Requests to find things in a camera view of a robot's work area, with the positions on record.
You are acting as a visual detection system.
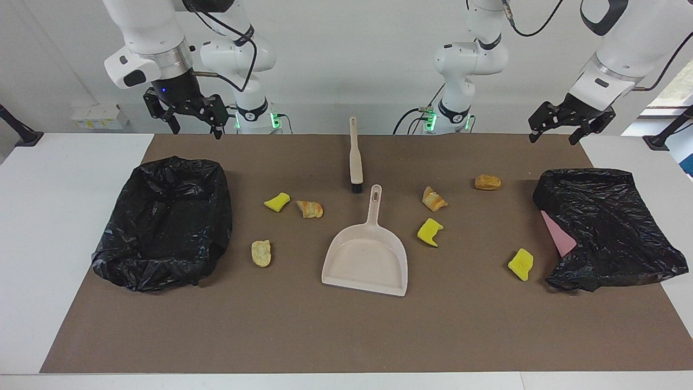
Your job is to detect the beige hand brush black bristles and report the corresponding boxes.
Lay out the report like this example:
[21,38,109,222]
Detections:
[349,116,364,194]

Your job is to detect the brown table mat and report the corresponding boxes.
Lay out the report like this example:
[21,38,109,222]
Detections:
[40,134,693,374]

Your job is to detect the black trash bag bin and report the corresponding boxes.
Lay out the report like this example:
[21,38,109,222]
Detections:
[91,156,233,293]

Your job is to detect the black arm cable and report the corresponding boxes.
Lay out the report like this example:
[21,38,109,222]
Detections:
[501,0,693,93]
[181,0,258,93]

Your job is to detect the pale yellow bread piece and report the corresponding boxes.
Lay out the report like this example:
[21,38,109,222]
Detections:
[251,239,272,268]

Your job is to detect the black stand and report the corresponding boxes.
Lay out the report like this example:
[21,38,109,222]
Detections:
[0,103,44,148]
[643,106,693,151]

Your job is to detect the white wall box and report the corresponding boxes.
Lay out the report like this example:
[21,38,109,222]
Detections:
[70,104,129,131]

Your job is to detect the black base cable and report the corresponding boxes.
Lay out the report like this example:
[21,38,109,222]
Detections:
[393,107,434,135]

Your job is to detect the pink bin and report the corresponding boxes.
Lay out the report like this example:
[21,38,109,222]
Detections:
[540,210,578,258]

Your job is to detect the striped pale bread piece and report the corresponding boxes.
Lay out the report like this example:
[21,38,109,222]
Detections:
[422,186,449,212]

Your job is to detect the black trash bag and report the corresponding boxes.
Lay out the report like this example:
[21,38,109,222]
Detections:
[533,168,689,293]

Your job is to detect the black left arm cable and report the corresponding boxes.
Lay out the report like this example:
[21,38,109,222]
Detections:
[501,0,693,93]

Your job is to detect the beige plastic dustpan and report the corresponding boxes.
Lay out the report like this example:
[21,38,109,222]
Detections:
[322,184,408,297]

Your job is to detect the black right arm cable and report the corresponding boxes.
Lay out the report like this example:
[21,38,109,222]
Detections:
[181,0,258,93]

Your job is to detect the small yellow sponge piece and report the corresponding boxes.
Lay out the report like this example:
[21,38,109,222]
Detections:
[264,192,291,213]

